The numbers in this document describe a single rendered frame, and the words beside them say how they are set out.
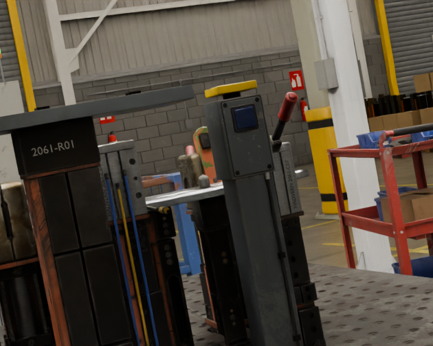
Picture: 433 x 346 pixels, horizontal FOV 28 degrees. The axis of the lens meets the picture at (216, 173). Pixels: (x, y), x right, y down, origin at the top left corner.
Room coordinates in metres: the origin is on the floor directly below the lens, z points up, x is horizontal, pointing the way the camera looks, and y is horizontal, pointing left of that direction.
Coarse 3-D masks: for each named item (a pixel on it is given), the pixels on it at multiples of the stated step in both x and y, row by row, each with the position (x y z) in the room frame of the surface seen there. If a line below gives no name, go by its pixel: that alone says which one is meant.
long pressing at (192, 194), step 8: (304, 168) 1.54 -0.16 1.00; (296, 176) 1.52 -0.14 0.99; (304, 176) 1.53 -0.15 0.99; (216, 184) 1.60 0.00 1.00; (168, 192) 1.62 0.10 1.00; (176, 192) 1.58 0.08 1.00; (184, 192) 1.57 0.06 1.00; (192, 192) 1.46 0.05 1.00; (200, 192) 1.46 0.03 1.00; (208, 192) 1.47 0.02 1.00; (216, 192) 1.47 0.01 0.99; (152, 200) 1.44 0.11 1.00; (160, 200) 1.44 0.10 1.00; (168, 200) 1.44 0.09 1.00; (176, 200) 1.45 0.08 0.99; (184, 200) 1.45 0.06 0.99; (192, 200) 1.46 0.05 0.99
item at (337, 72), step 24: (312, 0) 5.40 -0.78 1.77; (336, 0) 5.31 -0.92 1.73; (336, 24) 5.30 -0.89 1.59; (336, 48) 5.29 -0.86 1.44; (336, 72) 5.29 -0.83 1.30; (336, 96) 5.33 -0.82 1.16; (360, 96) 5.33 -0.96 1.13; (336, 120) 5.38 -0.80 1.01; (360, 120) 5.32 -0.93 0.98; (360, 168) 5.29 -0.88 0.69; (360, 192) 5.28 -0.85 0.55; (360, 240) 5.35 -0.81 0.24; (384, 240) 5.33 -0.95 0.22; (360, 264) 5.33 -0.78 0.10; (384, 264) 5.32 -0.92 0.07
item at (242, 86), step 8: (216, 88) 1.20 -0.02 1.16; (224, 88) 1.20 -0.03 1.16; (232, 88) 1.20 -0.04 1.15; (240, 88) 1.21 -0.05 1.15; (248, 88) 1.21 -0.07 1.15; (208, 96) 1.24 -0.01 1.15; (216, 96) 1.25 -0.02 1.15; (224, 96) 1.23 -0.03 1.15; (232, 96) 1.22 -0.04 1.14; (240, 96) 1.23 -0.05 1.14
